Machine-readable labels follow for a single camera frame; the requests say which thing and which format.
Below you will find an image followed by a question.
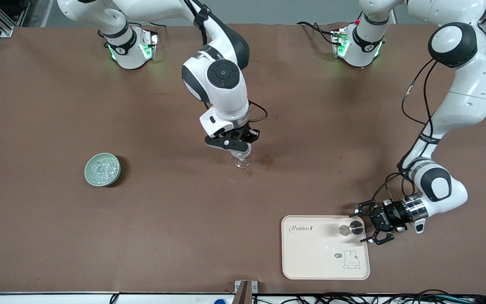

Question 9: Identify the black base cable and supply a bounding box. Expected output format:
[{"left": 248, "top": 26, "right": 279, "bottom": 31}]
[
  {"left": 297, "top": 21, "right": 338, "bottom": 46},
  {"left": 133, "top": 21, "right": 160, "bottom": 34}
]

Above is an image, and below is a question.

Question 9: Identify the pale green ceramic bowl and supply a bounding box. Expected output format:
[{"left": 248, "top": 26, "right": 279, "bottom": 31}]
[{"left": 84, "top": 152, "right": 121, "bottom": 187}]

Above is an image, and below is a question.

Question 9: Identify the brown table cover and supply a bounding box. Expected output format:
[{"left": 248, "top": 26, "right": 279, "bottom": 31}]
[{"left": 0, "top": 23, "right": 486, "bottom": 295}]

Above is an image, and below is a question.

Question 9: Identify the black right base cable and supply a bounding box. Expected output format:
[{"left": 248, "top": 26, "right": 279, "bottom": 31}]
[{"left": 133, "top": 21, "right": 160, "bottom": 34}]

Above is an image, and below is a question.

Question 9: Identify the black left base cable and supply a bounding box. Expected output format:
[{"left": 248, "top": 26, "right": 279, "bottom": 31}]
[{"left": 297, "top": 21, "right": 338, "bottom": 46}]

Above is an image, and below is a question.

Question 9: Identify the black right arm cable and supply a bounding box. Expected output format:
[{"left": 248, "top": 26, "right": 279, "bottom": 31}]
[{"left": 184, "top": 0, "right": 269, "bottom": 123}]

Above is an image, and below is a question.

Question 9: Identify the clear ice cubes pile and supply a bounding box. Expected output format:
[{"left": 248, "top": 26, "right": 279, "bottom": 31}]
[{"left": 90, "top": 157, "right": 117, "bottom": 183}]

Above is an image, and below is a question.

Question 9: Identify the steel double jigger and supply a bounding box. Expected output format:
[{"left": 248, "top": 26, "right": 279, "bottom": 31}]
[{"left": 339, "top": 220, "right": 364, "bottom": 237}]

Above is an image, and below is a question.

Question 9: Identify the black cable bundle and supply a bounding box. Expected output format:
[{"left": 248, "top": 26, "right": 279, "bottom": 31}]
[{"left": 254, "top": 289, "right": 486, "bottom": 304}]

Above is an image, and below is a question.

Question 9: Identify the brown vertical post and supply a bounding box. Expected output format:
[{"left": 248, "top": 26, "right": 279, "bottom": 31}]
[{"left": 235, "top": 282, "right": 253, "bottom": 304}]

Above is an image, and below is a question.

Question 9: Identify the grey metal clamp bracket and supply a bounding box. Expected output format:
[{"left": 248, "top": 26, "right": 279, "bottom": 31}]
[{"left": 234, "top": 280, "right": 259, "bottom": 295}]

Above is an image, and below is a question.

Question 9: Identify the cream rabbit print tray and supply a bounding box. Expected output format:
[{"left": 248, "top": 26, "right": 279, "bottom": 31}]
[{"left": 281, "top": 215, "right": 371, "bottom": 280}]

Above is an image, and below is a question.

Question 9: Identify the clear stemmed wine glass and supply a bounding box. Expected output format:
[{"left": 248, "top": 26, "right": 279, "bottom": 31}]
[{"left": 232, "top": 144, "right": 252, "bottom": 168}]

